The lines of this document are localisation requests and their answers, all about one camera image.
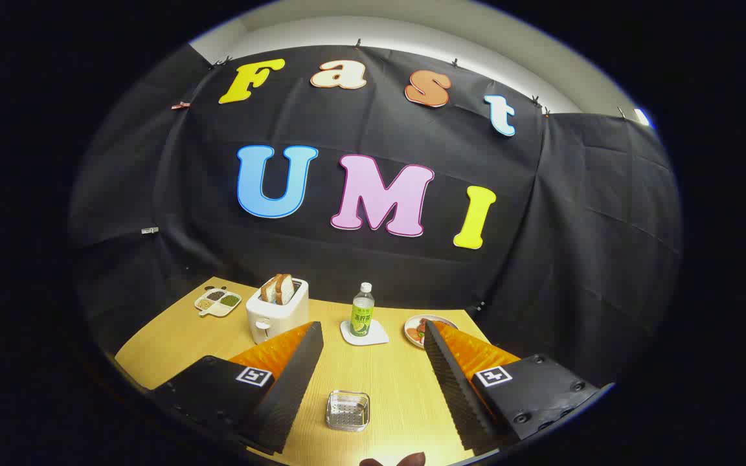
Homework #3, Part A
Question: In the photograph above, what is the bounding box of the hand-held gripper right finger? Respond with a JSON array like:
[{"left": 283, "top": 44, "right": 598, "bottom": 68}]
[{"left": 424, "top": 320, "right": 615, "bottom": 457}]

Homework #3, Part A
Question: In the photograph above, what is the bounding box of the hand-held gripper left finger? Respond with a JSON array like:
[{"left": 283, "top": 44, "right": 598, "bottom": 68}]
[{"left": 146, "top": 320, "right": 324, "bottom": 455}]

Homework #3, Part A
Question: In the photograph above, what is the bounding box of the white toaster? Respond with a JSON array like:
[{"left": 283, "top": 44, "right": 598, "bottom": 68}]
[{"left": 245, "top": 277, "right": 310, "bottom": 345}]

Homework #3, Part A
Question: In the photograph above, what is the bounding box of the white plate with food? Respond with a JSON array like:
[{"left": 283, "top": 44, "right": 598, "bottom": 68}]
[{"left": 403, "top": 315, "right": 459, "bottom": 350}]

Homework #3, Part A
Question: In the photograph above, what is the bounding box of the white coaster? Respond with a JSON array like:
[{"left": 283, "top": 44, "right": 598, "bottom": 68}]
[{"left": 340, "top": 318, "right": 390, "bottom": 346}]

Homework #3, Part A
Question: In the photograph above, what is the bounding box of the green label drink bottle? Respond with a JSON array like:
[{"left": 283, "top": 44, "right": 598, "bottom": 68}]
[{"left": 350, "top": 282, "right": 376, "bottom": 337}]

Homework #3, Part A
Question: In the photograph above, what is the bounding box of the white divided condiment tray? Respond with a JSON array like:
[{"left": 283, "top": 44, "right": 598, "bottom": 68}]
[{"left": 194, "top": 285, "right": 243, "bottom": 318}]

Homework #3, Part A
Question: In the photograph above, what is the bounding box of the metal wire basket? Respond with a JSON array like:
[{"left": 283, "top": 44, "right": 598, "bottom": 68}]
[{"left": 325, "top": 390, "right": 371, "bottom": 432}]

